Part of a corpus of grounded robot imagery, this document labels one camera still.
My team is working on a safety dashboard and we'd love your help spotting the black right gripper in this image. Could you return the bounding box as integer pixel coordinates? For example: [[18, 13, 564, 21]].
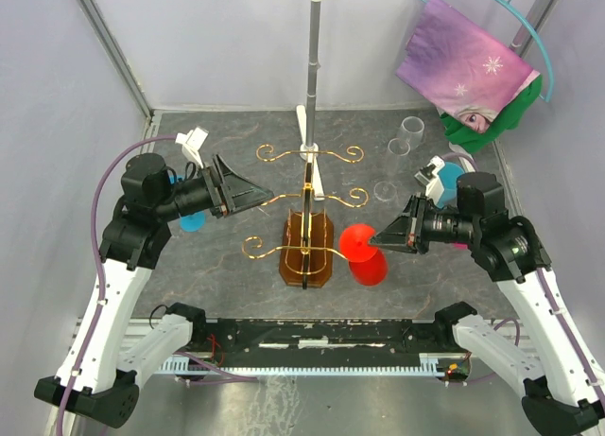
[[369, 192, 479, 255]]

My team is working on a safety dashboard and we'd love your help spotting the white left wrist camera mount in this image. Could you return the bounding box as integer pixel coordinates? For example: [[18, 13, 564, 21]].
[[175, 127, 209, 168]]

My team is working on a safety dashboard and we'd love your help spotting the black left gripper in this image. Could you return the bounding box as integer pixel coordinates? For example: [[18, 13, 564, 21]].
[[155, 151, 273, 221]]

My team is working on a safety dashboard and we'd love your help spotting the green cloth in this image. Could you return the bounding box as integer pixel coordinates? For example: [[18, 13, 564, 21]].
[[440, 75, 543, 154]]

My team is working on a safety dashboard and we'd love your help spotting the clear wine glass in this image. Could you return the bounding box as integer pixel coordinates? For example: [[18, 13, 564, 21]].
[[396, 116, 424, 150], [373, 181, 397, 202]]

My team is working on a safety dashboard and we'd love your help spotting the grey white clothes stand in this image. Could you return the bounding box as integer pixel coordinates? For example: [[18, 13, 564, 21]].
[[296, 0, 556, 201]]

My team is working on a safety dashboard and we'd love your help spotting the clear wine glass front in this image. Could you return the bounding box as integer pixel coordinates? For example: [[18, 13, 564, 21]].
[[373, 181, 397, 202]]

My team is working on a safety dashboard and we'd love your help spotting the red wine glass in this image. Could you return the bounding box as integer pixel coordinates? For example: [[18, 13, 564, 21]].
[[339, 223, 389, 287]]

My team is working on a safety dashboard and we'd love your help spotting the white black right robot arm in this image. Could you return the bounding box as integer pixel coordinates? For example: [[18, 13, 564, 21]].
[[369, 172, 604, 435]]

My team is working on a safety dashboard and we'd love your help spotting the gold wire wine glass rack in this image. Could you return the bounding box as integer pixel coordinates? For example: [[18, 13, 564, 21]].
[[242, 144, 365, 289]]

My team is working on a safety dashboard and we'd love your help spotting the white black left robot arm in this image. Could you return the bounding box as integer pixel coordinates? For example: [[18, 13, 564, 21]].
[[34, 153, 273, 428]]

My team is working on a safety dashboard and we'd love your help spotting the magenta wine glass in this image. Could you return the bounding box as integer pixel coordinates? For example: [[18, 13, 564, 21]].
[[452, 242, 468, 251]]

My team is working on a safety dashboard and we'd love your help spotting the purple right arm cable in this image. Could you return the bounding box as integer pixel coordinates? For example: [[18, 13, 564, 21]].
[[443, 151, 605, 390]]

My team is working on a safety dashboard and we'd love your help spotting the purple frozen print cloth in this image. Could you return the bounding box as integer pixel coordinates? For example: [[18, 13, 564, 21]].
[[396, 0, 542, 135]]

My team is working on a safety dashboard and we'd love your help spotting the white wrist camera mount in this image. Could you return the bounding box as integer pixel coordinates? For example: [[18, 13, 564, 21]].
[[175, 127, 209, 168], [414, 156, 445, 204]]

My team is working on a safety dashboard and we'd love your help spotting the blue wine glass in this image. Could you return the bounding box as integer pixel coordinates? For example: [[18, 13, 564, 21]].
[[167, 173, 207, 233], [436, 162, 465, 208]]

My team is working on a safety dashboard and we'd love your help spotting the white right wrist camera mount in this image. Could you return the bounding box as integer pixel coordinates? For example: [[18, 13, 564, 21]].
[[414, 156, 445, 204]]

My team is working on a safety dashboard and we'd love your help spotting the teal clothes hanger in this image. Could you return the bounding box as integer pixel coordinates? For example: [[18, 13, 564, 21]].
[[420, 0, 556, 103]]

